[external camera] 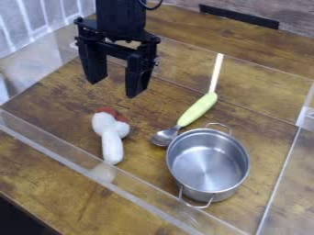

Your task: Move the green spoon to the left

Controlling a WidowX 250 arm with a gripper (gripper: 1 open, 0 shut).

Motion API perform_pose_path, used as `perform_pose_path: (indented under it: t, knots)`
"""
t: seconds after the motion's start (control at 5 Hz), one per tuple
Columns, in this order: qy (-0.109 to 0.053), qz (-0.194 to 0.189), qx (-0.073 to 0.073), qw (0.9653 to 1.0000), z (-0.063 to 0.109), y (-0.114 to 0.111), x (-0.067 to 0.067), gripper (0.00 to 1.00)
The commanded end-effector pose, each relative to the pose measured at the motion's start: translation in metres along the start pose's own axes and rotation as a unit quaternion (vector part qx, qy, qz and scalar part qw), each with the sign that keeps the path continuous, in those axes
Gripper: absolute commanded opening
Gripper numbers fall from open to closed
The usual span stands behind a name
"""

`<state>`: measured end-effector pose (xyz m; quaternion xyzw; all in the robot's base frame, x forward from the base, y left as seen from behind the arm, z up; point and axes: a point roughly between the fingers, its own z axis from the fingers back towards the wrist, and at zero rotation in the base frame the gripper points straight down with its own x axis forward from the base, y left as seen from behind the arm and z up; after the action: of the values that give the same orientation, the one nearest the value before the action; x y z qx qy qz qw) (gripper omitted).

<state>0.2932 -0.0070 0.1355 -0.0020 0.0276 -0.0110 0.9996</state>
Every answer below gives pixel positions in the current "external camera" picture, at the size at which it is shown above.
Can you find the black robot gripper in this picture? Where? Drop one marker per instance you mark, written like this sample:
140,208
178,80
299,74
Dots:
116,33

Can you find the green handled metal spoon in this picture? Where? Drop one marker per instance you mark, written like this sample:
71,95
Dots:
164,136

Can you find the white red plush mushroom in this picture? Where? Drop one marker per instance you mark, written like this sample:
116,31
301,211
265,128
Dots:
111,126

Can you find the stainless steel pot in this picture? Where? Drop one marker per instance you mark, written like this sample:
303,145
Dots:
208,163

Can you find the clear acrylic front barrier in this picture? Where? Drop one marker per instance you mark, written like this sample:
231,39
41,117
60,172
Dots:
194,221

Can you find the clear acrylic triangle bracket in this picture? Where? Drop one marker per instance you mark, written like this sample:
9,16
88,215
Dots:
72,45

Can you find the black wall strip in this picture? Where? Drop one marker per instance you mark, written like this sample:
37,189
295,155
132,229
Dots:
258,21

